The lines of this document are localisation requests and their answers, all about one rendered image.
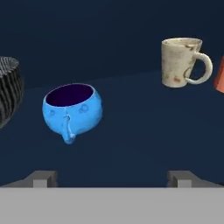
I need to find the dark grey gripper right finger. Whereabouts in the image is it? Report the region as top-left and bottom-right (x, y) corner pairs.
(166, 170), (224, 188)

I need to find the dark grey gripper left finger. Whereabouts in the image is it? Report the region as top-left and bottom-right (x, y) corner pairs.
(0, 170), (59, 188)

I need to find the blue round cup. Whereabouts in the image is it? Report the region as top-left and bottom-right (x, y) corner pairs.
(41, 82), (104, 145)

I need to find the black ribbed bowl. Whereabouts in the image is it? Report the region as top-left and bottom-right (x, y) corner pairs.
(0, 56), (25, 130)

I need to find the orange object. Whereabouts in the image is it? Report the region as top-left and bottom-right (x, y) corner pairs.
(213, 55), (224, 95)

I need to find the cream speckled mug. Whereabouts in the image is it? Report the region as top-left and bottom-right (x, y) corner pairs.
(161, 37), (214, 89)

